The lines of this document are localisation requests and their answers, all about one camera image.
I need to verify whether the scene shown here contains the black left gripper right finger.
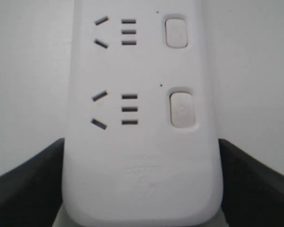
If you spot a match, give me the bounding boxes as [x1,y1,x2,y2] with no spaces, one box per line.
[219,139,284,227]

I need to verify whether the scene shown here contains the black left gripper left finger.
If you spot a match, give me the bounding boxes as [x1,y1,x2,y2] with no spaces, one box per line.
[0,138,64,227]

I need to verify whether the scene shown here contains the white five-outlet power strip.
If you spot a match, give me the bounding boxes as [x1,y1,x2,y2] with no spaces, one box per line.
[62,0,223,227]

